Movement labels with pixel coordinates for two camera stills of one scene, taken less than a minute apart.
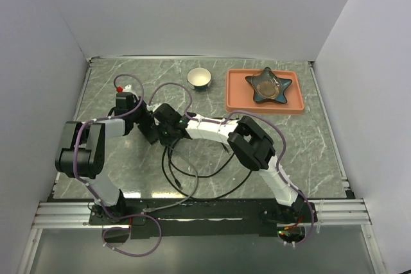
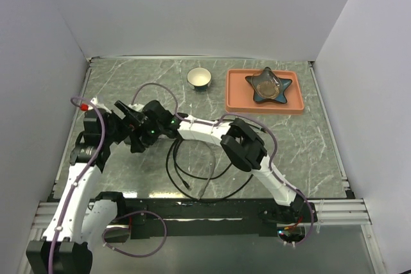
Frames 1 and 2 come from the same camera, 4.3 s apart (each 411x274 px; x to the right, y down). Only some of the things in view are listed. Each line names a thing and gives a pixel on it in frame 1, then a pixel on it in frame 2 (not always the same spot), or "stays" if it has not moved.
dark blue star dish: (269, 86) stays
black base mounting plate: (202, 218) stays
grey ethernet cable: (151, 209) to (207, 183)
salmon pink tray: (239, 93) stays
